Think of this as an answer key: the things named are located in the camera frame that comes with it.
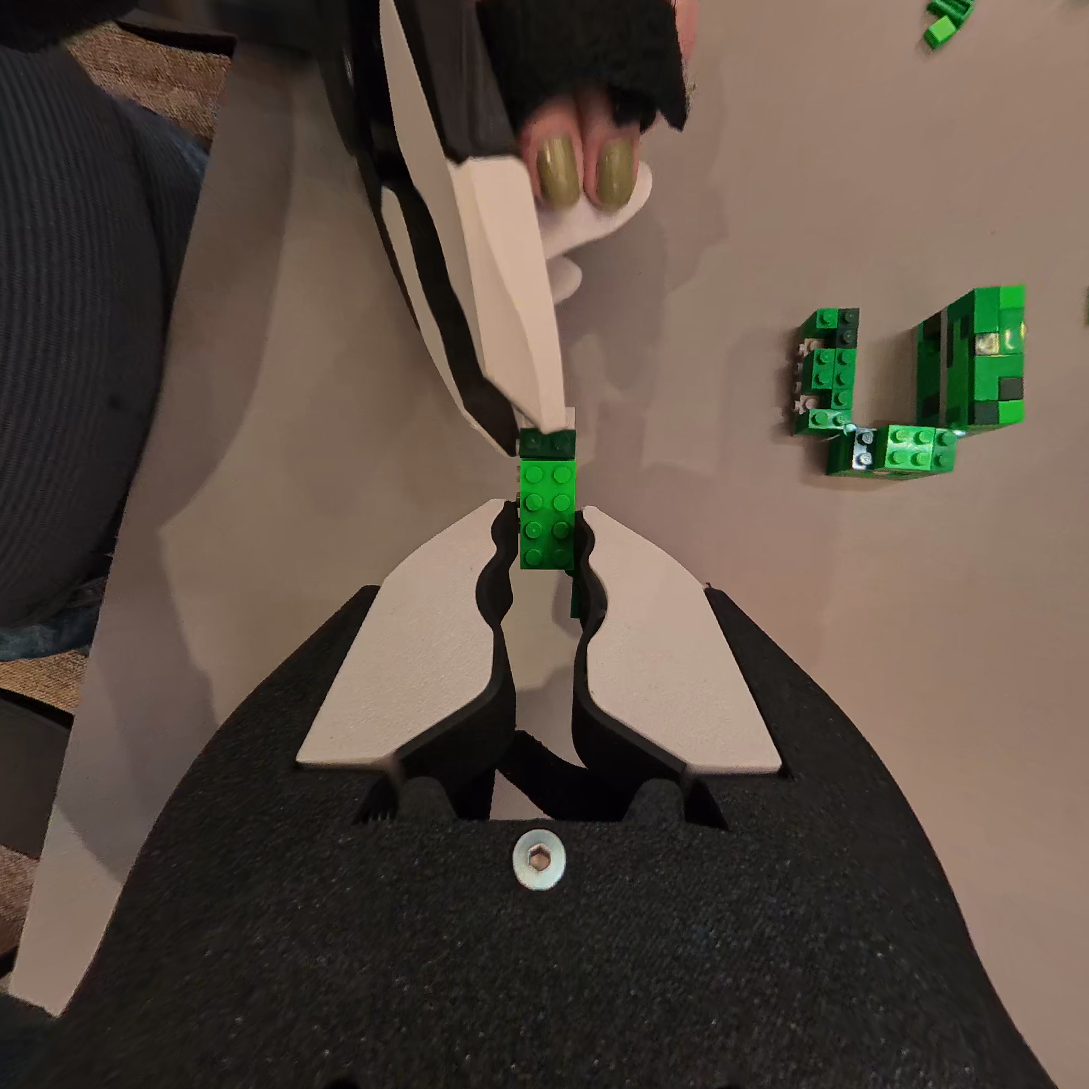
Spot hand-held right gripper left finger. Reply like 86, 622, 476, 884
294, 499, 518, 777

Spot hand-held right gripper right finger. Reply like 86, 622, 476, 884
572, 506, 783, 779

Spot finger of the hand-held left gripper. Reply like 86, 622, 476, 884
373, 153, 522, 458
377, 0, 577, 432

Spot green brick stack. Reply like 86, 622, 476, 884
517, 428, 588, 619

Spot green toy brick model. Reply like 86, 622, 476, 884
791, 285, 1028, 478

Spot grey desk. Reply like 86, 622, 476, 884
9, 0, 1089, 1089

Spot person's left hand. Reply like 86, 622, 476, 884
480, 0, 700, 216

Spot person's leg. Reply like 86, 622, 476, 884
0, 43, 211, 628

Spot scattered loose green bricks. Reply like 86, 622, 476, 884
923, 0, 977, 49

